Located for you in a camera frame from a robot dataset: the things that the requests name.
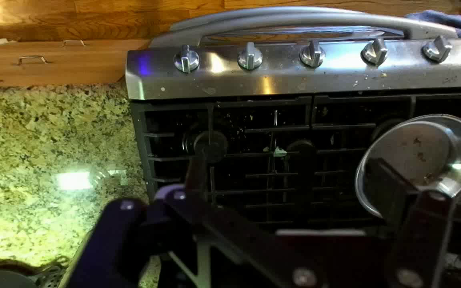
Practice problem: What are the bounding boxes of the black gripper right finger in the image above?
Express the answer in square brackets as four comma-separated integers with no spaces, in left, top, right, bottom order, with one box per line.
[366,158,455,288]

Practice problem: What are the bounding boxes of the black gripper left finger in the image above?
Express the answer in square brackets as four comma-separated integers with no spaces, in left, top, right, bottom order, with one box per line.
[157,131,327,288]

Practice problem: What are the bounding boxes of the stainless steel stove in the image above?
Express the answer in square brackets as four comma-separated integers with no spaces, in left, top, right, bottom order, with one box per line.
[125,24,461,229]

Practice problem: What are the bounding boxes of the stove knob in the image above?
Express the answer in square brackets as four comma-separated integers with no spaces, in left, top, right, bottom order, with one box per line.
[422,35,454,64]
[175,45,201,74]
[361,38,388,67]
[237,42,263,70]
[300,40,326,69]

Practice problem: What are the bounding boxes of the blue cloth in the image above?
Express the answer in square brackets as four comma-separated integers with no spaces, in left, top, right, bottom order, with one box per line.
[407,10,461,38]

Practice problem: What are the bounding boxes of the wooden cabinet drawers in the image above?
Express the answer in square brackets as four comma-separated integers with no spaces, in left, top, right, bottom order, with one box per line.
[0,0,461,86]

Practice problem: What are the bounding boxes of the grey oven door handle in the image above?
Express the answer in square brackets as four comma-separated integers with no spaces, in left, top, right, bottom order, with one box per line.
[149,6,458,48]

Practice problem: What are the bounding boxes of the black cable bundle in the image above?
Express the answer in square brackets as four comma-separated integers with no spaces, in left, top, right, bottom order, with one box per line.
[0,254,73,288]

